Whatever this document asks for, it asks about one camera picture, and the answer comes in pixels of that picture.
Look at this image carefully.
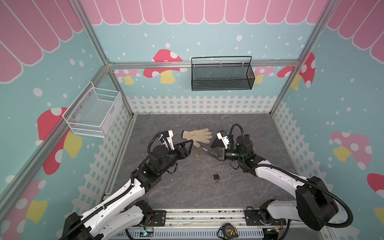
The black mesh wall basket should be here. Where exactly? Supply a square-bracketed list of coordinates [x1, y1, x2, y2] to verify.
[191, 56, 256, 92]

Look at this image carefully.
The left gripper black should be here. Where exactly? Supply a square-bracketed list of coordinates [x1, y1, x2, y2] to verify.
[158, 140, 194, 176]

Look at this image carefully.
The yellow black tape measure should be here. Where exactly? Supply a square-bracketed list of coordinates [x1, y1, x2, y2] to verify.
[217, 223, 239, 240]

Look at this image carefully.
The black flat box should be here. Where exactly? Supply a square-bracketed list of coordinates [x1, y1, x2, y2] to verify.
[211, 132, 225, 149]

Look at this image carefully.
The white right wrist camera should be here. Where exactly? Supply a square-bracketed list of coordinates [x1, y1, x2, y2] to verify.
[217, 131, 230, 149]

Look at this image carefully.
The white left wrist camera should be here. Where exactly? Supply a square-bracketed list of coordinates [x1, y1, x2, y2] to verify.
[159, 130, 175, 151]

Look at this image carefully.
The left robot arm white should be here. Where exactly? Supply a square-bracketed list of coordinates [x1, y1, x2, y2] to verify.
[61, 131, 194, 240]

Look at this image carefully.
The white wire wall basket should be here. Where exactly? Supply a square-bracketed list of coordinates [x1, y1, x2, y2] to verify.
[63, 82, 123, 138]

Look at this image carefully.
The beige knit work glove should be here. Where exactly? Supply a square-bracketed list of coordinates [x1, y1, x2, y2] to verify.
[182, 128, 213, 148]

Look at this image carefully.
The black padlock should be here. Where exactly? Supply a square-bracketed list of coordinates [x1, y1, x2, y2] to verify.
[213, 173, 220, 185]

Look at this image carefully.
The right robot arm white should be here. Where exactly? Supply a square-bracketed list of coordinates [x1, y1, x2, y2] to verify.
[207, 124, 354, 231]

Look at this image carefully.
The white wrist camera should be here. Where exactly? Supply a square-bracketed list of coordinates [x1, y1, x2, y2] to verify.
[159, 130, 175, 151]
[217, 131, 230, 149]

